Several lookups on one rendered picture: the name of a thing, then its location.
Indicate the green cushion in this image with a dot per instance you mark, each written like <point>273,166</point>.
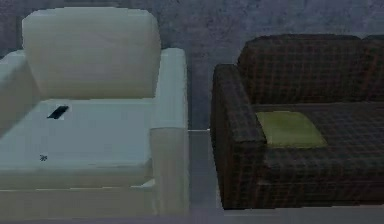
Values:
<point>290,129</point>

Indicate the white armchair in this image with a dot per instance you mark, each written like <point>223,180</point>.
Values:
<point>100,140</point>

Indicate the dark plaid sofa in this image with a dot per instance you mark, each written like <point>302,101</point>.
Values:
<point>333,173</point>

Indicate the black remote control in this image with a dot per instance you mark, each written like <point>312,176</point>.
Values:
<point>58,112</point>

